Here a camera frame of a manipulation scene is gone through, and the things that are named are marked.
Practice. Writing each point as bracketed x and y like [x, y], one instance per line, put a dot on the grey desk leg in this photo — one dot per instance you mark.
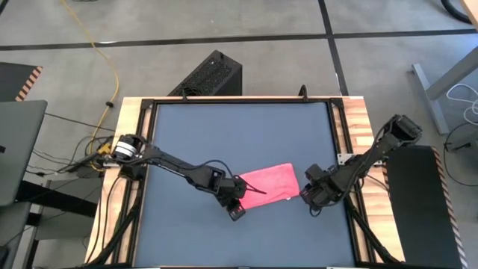
[429, 97]

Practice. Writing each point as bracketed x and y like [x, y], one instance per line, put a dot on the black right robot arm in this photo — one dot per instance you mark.
[373, 153]

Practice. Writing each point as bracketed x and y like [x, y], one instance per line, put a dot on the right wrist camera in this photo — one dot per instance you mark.
[305, 193]

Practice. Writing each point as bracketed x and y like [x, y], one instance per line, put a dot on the wooden desk top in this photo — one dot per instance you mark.
[471, 9]

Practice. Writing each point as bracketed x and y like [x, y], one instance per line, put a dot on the black frame clamp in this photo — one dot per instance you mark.
[184, 98]
[303, 95]

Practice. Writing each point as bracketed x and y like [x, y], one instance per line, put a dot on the grey side desk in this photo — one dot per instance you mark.
[67, 228]

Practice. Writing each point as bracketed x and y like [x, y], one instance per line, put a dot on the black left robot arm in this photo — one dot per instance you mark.
[175, 166]

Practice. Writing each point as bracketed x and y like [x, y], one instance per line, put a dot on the pink terry towel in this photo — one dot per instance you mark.
[272, 183]

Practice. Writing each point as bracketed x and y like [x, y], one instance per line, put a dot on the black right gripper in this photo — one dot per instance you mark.
[325, 187]

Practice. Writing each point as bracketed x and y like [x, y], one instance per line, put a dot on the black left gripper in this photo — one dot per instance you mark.
[224, 185]

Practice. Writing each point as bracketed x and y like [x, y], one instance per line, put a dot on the blue-grey table mat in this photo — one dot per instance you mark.
[242, 239]

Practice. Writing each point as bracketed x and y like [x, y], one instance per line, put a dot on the black perforated computer tower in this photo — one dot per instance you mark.
[213, 74]

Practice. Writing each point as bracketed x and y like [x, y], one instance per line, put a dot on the black mat with striped edge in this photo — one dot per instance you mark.
[11, 80]
[414, 205]

